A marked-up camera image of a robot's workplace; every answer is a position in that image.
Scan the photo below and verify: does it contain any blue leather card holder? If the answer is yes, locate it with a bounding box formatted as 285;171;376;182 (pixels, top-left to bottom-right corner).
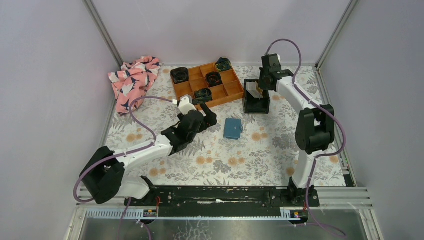
223;118;243;140

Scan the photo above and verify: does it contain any wooden compartment tray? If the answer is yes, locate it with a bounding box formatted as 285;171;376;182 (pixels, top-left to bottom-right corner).
170;63;244;110

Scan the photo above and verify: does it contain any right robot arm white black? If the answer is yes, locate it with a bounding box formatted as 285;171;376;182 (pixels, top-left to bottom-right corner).
258;54;335;206

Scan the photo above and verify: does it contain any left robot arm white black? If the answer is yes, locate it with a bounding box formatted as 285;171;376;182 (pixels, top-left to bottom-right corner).
73;103;217;206

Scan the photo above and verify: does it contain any stack of cards in box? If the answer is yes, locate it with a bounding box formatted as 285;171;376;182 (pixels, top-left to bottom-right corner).
245;81;264;99

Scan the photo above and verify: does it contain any black card box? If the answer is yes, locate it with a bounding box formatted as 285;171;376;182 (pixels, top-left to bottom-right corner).
242;79;271;114

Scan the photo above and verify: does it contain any rolled green tie front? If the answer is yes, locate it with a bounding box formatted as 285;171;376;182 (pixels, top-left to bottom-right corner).
192;88;213;105

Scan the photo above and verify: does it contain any rolled green tie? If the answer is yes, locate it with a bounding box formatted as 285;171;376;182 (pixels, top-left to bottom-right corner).
192;88;213;105
215;57;232;73

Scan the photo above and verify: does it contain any rolled dark tie centre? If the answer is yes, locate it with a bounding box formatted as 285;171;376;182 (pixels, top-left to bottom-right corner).
205;71;223;88

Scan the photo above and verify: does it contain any rolled dark tie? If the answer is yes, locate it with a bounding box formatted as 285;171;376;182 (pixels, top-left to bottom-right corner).
205;71;223;88
170;67;190;85

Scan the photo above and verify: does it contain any rolled green tie top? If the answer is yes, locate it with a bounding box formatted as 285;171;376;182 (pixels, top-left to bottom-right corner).
215;57;232;73

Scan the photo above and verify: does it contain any rolled dark tie far left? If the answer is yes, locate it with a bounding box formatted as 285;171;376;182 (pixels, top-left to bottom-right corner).
170;67;190;85

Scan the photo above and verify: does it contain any pink patterned cloth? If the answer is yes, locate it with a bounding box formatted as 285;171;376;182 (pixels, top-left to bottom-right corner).
107;56;161;116

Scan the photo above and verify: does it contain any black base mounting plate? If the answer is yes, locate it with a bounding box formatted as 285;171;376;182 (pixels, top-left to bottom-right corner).
130;185;320;218

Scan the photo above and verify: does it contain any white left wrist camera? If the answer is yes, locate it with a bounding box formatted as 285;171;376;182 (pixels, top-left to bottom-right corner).
178;94;197;116

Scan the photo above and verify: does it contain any aluminium front rail frame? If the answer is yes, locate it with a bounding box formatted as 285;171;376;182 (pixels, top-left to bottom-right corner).
65;187;383;240

